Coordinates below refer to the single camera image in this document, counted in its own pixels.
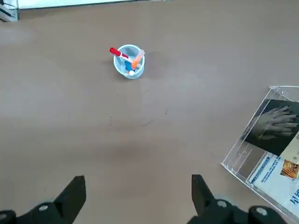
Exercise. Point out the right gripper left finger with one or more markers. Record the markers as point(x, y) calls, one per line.
point(67, 198)

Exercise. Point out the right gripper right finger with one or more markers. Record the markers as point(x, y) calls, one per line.
point(205, 203)

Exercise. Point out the dark book with hands cover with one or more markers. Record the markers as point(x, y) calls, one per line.
point(273, 128)

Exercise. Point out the clear acrylic three-tier rack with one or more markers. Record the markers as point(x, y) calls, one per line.
point(238, 158)

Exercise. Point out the white and blue book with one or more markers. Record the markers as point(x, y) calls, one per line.
point(273, 172)

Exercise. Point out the clear plastic pen cup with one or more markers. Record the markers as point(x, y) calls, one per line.
point(121, 67)

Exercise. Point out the blue marker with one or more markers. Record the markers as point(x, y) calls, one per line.
point(128, 66)

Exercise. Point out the red capped marker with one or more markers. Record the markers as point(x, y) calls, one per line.
point(116, 52)

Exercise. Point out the orange marker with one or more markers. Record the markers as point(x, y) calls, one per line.
point(137, 59)

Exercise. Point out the aluminium frame post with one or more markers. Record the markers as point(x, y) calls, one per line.
point(9, 11)

